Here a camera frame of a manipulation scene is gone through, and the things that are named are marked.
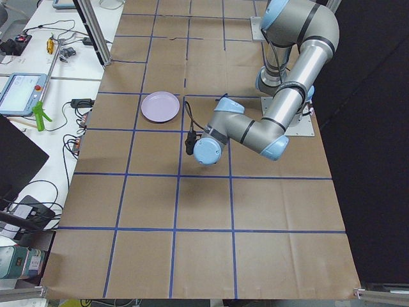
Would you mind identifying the lilac plate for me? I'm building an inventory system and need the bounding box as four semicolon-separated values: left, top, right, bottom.
141;91;180;123

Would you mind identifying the aluminium frame post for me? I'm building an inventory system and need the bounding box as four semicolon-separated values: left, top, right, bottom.
73;0;112;67

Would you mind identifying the black monitor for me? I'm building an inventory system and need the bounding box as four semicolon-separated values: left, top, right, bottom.
1;116;49;209

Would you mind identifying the green tin box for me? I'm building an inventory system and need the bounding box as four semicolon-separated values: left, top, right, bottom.
1;245;46;279

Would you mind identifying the teach pendant tablet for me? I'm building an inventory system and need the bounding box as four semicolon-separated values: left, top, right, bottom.
1;73;47;116

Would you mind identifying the black power adapter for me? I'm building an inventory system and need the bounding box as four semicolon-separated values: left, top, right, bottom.
70;98;95;109

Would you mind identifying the green-handled reacher stick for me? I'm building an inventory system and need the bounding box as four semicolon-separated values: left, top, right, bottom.
32;39;62;132

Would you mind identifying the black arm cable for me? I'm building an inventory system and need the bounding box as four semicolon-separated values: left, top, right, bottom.
184;100;205;134

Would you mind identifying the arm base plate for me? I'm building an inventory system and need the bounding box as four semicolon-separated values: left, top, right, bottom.
261;96;315;138
250;17;265;42

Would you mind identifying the yellow tool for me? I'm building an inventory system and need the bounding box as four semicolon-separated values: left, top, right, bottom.
46;37;54;54

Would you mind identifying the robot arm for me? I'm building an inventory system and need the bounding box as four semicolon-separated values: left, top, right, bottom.
193;0;339;165

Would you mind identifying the black device on desk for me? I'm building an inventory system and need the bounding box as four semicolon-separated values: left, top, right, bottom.
11;195;56;230

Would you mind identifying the small circuit board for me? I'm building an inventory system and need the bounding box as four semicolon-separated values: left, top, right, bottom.
79;111;91;129

